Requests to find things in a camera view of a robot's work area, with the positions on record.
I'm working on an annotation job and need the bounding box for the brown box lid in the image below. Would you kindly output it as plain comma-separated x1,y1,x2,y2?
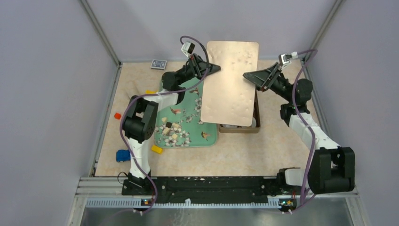
200,40,259,126

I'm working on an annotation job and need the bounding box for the yellow block near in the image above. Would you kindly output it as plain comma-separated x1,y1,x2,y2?
151,145,163,154

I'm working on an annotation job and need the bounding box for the brown chocolate box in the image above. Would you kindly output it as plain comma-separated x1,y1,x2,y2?
218,93,261,134

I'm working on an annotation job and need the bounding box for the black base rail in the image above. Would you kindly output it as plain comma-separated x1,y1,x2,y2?
121,176,308,205

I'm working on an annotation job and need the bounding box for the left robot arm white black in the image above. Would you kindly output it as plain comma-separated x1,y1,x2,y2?
120,54,221,195

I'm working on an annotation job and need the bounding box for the yellow curved block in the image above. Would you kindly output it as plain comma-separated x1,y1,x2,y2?
145,90,158,95

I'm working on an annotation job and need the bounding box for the blue toy car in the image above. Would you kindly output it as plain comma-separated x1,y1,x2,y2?
115,149,131,162

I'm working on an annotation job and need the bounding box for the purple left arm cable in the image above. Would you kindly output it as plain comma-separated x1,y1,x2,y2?
120,35,210,216

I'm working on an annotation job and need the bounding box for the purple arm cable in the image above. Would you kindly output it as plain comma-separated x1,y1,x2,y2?
120,35,210,216
282,48,319,214

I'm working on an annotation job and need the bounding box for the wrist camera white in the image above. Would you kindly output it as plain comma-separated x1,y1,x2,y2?
181,41,195,58
278,51,298,67

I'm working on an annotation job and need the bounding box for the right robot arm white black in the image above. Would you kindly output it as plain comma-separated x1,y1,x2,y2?
243,63,355,194

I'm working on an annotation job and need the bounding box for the green floral tray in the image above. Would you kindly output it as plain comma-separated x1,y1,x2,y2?
153,82,218,148

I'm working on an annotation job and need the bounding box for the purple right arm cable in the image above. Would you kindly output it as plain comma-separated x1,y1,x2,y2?
282,48,319,214

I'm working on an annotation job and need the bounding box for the blue card deck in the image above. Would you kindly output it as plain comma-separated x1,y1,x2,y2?
150,59,168,70

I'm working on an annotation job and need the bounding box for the red small block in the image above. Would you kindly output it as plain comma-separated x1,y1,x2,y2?
114,113,122,120

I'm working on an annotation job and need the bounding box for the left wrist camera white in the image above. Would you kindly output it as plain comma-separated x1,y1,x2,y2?
181,41,195,58

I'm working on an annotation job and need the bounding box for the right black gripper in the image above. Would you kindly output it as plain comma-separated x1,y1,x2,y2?
242,63,293,103

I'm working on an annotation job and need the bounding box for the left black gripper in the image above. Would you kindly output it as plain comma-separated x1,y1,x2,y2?
176,52,221,84

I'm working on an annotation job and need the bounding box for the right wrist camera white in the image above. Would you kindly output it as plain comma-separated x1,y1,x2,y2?
278,51,298,67

